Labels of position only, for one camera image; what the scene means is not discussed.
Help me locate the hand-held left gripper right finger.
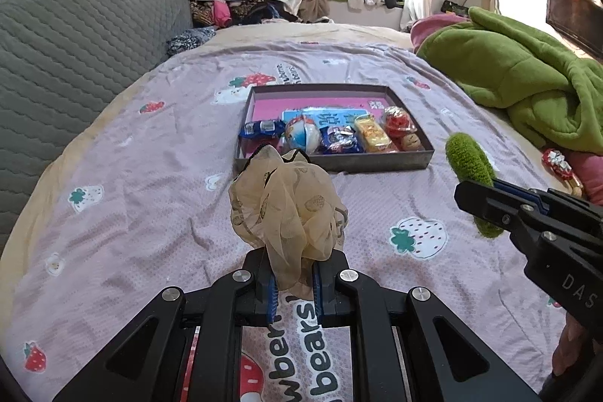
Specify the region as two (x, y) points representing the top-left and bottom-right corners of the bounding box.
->
(311, 251), (542, 402)

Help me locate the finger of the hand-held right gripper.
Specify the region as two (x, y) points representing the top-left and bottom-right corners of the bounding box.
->
(453, 180), (566, 261)
(492, 178), (603, 240)

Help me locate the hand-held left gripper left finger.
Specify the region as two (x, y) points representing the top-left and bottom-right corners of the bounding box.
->
(52, 249), (279, 402)

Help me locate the green fuzzy ring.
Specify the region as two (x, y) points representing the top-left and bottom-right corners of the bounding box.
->
(445, 133), (508, 241)

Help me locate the beige mesh bath pouf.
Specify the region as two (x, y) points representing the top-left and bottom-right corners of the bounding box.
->
(228, 145), (350, 302)

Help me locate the grey shallow cardboard box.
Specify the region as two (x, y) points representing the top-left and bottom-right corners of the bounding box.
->
(234, 83), (435, 174)

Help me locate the red snack packet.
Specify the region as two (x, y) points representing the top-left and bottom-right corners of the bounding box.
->
(381, 106), (418, 137)

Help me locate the yellow cake packet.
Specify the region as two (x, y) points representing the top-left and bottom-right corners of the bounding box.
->
(353, 114), (397, 153)

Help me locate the blue cookie packet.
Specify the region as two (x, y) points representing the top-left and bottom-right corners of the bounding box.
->
(239, 119), (280, 143)
(319, 125), (360, 155)

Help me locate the white blue round snack packet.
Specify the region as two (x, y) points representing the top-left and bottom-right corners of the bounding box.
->
(284, 116), (324, 153)

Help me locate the person's right hand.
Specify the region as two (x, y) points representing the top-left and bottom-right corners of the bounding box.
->
(551, 316), (594, 379)

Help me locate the small tan wrapped snack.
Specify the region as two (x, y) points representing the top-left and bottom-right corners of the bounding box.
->
(565, 173), (586, 197)

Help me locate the pink pillow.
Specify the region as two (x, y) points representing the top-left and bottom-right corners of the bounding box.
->
(563, 148), (603, 203)
(410, 13), (472, 54)

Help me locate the red white foil candy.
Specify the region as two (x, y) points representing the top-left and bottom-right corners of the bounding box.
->
(541, 148), (575, 182)

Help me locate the green fleece blanket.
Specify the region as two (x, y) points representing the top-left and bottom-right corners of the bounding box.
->
(415, 6), (603, 153)

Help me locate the pink strawberry print bedsheet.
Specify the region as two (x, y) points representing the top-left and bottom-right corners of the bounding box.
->
(0, 39), (581, 402)

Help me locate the pink and blue book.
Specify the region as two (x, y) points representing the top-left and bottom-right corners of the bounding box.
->
(249, 95), (406, 134)

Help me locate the small black box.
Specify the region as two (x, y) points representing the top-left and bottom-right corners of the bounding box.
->
(440, 0), (471, 18)

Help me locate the tan fabric bundle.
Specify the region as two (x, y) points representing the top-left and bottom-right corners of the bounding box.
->
(298, 0), (332, 25)

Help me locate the dark floral cloth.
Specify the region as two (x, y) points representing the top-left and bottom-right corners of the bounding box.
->
(166, 26), (218, 57)

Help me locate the grey quilted headboard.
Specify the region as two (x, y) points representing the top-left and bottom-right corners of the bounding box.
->
(0, 0), (194, 252)

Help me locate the dark wooden frame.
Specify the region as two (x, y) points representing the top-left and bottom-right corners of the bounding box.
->
(546, 0), (603, 57)

